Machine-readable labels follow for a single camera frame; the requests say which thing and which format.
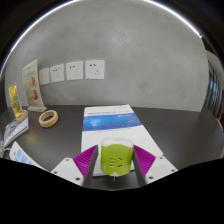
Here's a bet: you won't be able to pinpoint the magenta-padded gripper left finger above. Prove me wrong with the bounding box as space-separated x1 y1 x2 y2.
50 144 100 188

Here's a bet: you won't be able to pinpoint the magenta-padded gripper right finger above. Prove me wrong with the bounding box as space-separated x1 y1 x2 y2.
133 144 179 186

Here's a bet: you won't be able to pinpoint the green and white charger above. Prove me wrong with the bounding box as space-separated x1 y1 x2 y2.
100 138 135 183

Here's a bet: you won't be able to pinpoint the beige tape roll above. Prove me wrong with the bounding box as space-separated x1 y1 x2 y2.
38 109 59 129

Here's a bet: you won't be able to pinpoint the white book with blue band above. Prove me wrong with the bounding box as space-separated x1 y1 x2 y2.
80 104 164 177

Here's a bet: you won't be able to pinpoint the grey magazine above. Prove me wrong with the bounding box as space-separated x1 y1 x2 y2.
2 113 30 148

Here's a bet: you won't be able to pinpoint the small orange menu sign stand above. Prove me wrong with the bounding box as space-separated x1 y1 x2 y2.
8 82 28 124

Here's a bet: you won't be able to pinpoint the large green menu sign stand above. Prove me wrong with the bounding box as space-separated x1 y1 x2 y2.
21 59 48 113

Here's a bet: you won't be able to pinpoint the dark-framed glass partition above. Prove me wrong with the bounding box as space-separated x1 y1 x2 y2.
203 59 224 114

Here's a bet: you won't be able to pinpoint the curved white light strip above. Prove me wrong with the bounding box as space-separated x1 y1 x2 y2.
0 0 203 78

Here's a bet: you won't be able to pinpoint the white power strip cable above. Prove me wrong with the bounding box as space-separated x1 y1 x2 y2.
0 140 10 158

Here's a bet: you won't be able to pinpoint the white wall socket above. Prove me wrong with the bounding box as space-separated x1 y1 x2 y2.
84 59 106 80
49 63 65 83
38 67 51 86
65 60 84 81

